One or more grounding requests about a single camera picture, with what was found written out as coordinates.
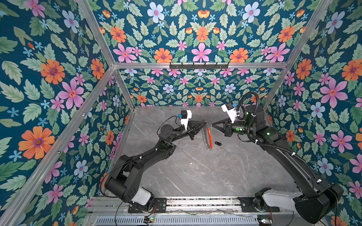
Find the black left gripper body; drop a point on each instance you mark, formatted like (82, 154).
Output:
(189, 132)

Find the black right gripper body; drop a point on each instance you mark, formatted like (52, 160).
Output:
(229, 129)

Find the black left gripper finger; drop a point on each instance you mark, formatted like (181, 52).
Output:
(198, 123)
(201, 127)

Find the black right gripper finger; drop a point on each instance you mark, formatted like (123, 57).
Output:
(219, 123)
(219, 128)

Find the metal keyring holder red handle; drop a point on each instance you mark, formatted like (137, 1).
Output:
(207, 138)

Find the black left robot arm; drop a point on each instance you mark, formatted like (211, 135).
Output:
(124, 179)

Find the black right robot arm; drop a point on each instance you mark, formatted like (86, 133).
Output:
(316, 196)

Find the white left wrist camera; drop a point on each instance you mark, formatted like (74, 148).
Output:
(184, 117)

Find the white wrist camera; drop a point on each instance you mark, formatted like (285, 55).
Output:
(229, 108)
(184, 117)

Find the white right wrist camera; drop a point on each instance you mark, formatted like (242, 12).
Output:
(229, 108)

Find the black hook rail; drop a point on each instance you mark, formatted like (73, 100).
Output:
(192, 66)

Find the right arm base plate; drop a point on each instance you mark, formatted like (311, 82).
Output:
(252, 204)

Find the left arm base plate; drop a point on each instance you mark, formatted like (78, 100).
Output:
(154, 205)

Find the aluminium mounting rail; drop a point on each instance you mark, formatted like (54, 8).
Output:
(185, 203)

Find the white vented cable duct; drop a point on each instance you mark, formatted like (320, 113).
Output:
(177, 220)

